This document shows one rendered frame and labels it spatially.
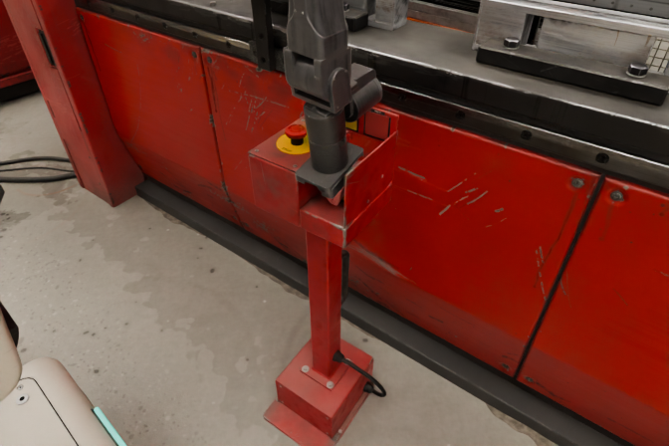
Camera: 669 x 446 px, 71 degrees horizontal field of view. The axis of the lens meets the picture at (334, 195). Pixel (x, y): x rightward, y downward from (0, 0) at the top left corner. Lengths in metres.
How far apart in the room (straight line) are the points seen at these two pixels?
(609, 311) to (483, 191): 0.32
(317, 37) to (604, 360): 0.85
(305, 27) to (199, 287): 1.21
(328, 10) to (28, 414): 0.98
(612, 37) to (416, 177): 0.42
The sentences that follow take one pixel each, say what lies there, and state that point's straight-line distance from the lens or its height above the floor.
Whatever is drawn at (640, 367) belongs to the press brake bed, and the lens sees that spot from 1.11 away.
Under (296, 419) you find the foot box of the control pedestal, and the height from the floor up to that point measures 0.01.
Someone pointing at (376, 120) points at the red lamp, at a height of 0.82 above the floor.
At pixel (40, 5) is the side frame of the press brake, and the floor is 0.79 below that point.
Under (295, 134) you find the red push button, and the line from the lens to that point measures 0.79.
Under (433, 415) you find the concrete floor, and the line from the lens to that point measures 1.37.
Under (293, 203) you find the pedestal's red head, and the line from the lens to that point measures 0.79.
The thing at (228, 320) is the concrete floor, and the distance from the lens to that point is 1.55.
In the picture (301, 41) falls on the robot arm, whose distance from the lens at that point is 0.59.
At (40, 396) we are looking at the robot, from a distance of 1.22.
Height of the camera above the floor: 1.20
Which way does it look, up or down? 38 degrees down
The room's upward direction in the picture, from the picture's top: straight up
